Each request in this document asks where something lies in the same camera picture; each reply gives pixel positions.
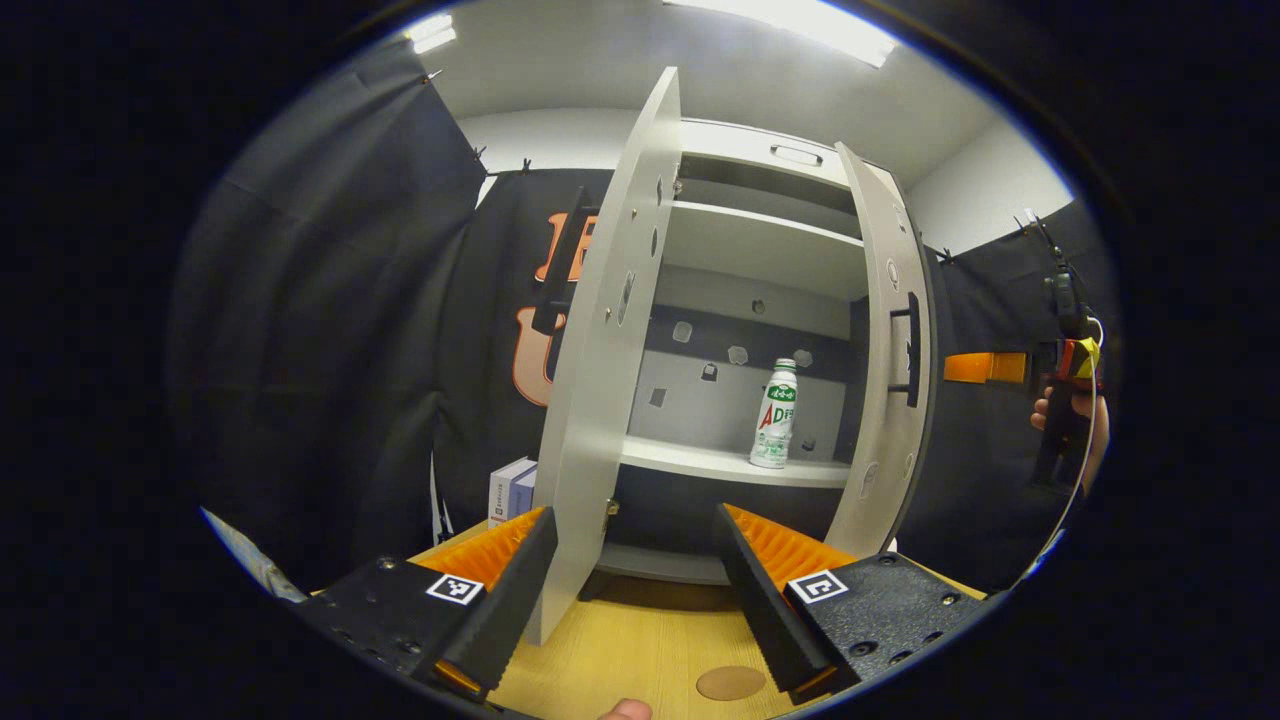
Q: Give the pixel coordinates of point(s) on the white cabinet door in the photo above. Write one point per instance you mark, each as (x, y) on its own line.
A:
(880, 470)
(600, 430)

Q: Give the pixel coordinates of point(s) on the white green drink bottle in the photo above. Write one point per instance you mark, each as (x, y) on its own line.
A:
(773, 430)

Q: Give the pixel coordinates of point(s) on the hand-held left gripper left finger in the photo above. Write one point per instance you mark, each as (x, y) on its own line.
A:
(515, 600)

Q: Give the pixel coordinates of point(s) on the round brown coaster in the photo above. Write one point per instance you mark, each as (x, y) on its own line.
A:
(730, 683)

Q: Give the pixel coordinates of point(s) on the small ceiling light panel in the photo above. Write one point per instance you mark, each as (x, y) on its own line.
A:
(432, 33)

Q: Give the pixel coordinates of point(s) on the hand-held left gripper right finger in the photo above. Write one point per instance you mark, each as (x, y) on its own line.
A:
(765, 610)

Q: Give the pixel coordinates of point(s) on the white cabinet drawer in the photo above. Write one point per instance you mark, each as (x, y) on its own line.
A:
(735, 160)

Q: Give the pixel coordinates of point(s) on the white open cabinet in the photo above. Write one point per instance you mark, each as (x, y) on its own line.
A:
(740, 245)

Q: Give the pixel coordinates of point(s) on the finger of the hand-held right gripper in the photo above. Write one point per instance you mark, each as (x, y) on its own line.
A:
(985, 368)

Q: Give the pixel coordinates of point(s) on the white cardboard box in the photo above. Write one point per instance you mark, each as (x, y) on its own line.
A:
(505, 495)

